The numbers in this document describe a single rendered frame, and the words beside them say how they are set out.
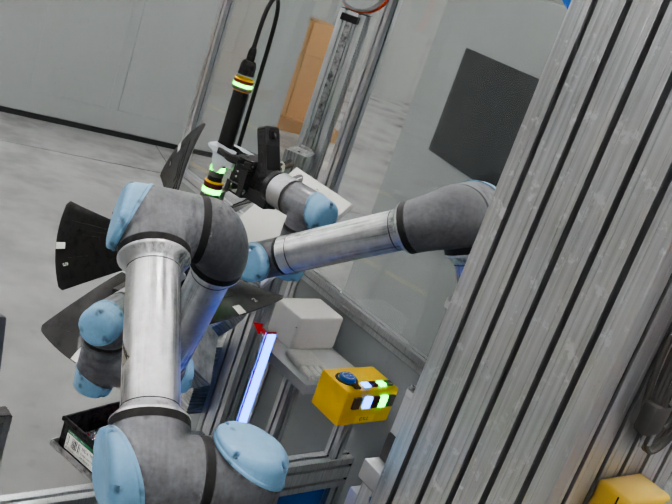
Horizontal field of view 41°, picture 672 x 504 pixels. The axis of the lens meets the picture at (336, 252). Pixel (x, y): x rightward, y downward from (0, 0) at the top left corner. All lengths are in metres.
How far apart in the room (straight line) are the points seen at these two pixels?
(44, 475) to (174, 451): 2.08
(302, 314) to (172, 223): 1.19
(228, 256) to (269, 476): 0.40
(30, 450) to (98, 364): 1.71
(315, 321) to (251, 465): 1.36
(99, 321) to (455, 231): 0.66
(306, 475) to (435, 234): 0.78
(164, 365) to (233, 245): 0.27
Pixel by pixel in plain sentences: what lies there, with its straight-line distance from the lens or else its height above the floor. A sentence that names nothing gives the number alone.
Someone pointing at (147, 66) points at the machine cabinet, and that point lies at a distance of 7.55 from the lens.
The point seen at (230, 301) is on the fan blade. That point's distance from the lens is 1.91.
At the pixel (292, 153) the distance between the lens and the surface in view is 2.55.
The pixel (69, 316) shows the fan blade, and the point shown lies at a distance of 2.10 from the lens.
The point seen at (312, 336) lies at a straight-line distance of 2.60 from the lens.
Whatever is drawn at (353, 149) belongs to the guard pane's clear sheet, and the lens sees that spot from 2.73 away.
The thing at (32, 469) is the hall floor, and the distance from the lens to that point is 3.32.
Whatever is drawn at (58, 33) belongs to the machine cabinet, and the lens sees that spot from 7.40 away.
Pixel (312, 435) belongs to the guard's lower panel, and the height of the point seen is 0.55.
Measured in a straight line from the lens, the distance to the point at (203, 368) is 2.11.
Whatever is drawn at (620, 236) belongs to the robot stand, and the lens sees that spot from 1.01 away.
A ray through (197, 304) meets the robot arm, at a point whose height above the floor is 1.29.
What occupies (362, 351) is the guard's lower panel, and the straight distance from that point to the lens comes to 2.65.
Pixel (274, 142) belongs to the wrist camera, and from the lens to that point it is 1.90.
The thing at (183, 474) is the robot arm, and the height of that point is 1.24.
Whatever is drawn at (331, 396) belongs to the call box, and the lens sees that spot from 2.01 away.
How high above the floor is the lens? 1.92
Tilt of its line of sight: 17 degrees down
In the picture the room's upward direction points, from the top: 19 degrees clockwise
